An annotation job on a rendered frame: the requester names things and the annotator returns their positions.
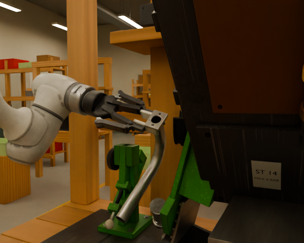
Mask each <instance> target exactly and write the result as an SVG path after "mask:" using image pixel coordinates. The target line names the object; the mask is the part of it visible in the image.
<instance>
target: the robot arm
mask: <svg viewBox="0 0 304 243"><path fill-rule="evenodd" d="M31 88H32V92H33V95H34V96H35V100H34V102H33V104H32V106H31V107H30V108H27V107H22V108H19V109H15V108H13V107H11V106H9V105H8V104H7V103H6V102H5V100H4V99H3V97H2V94H1V92H0V127H1V128H2V129H3V134H4V137H5V138H6V139H7V140H8V142H7V144H6V154H7V156H8V157H9V159H10V160H11V161H13V162H16V163H19V164H23V165H30V164H32V163H35V162H37V161H38V160H39V159H40V158H41V157H42V156H43V155H44V154H45V153H46V151H47V150H48V148H49V147H50V146H51V144H52V143H53V141H54V139H55V138H56V136H57V134H58V132H59V129H60V127H61V125H62V123H63V121H64V119H65V118H66V117H67V116H68V115H69V114H70V113H71V112H75V113H78V114H80V115H83V116H86V115H90V116H93V117H96V120H94V123H95V125H96V127H97V128H106V129H110V130H114V131H117V132H121V133H125V134H128V133H129V131H130V130H132V131H135V130H137V131H139V132H142V133H143V132H144V131H146V132H149V133H151V134H154V135H159V132H158V131H156V130H153V129H150V128H147V127H145V126H144V124H145V122H142V121H139V120H136V119H134V120H133V121H134V122H133V121H132V120H130V119H128V118H126V117H124V116H122V115H120V114H118V113H117V112H122V111H123V112H128V113H133V114H138V115H141V116H142V118H144V119H147V120H148V118H149V117H150V116H151V114H152V113H153V111H152V110H149V109H146V107H145V103H144V101H142V100H139V99H137V98H134V97H132V96H129V95H127V94H125V93H124V92H123V91H122V90H119V91H118V94H116V95H115V96H113V95H106V94H105V93H103V92H99V91H97V90H96V89H95V88H94V87H92V86H88V85H85V84H83V83H80V82H77V81H76V80H75V79H73V78H70V77H68V76H64V75H60V74H54V73H43V74H40V75H38V76H37V77H36V78H35V79H34V80H33V82H32V86H31ZM117 99H119V100H120V101H117ZM121 101H124V102H126V103H127V104H126V103H122V102H121ZM107 118H109V119H111V120H113V121H117V122H113V121H109V120H105V119H107Z"/></svg>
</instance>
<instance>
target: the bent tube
mask: <svg viewBox="0 0 304 243"><path fill-rule="evenodd" d="M167 117H168V114H167V113H164V112H161V111H157V110H154V111H153V113H152V114H151V116H150V117H149V118H148V120H147V121H146V123H145V124H144V126H145V127H147V128H150V129H153V130H156V131H158V132H159V135H154V137H155V147H154V152H153V156H152V159H151V161H150V164H149V166H148V167H147V169H146V171H145V172H144V174H143V175H142V177H141V178H140V180H139V181H138V183H137V184H136V186H135V187H134V189H133V191H132V192H131V194H130V195H129V197H128V198H127V200H126V201H125V203H124V204H123V206H122V208H121V209H120V211H119V212H118V214H117V216H116V218H117V219H118V220H119V221H121V222H123V223H126V222H127V221H128V219H129V217H130V216H131V214H132V213H133V211H134V209H135V207H136V206H137V204H138V202H139V201H140V199H141V198H142V196H143V194H144V193H145V191H146V189H147V188H148V186H149V185H150V183H151V181H152V180H153V178H154V177H155V175H156V173H157V171H158V169H159V167H160V165H161V162H162V159H163V156H164V152H165V148H166V134H165V130H164V125H163V123H164V121H165V120H166V118H167Z"/></svg>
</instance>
